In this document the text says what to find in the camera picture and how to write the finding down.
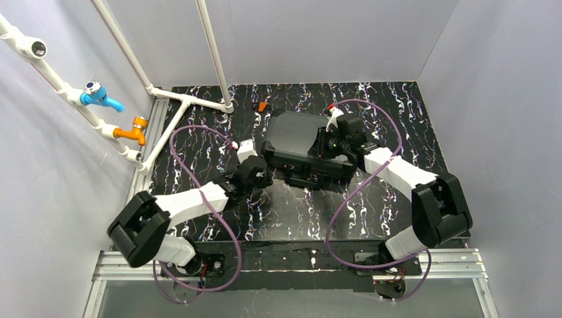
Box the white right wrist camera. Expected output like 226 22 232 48
326 104 344 132

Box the white pvc pipe frame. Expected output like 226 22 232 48
1 1 234 176

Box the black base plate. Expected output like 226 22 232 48
164 240 422 292

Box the orange tap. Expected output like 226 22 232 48
113 117 149 146

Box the orange black small clip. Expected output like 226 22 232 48
252 101 269 113

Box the black poker case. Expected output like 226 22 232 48
260 109 357 189

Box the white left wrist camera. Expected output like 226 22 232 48
232 138 258 163

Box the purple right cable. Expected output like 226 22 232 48
325 99 433 302

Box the blue tap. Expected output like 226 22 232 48
80 80 125 113

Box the aluminium rail frame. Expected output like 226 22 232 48
82 97 500 318

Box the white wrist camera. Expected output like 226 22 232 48
232 138 258 163
326 104 344 132

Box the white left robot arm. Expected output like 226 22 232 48
107 156 272 268

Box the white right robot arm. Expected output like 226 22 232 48
309 108 473 269

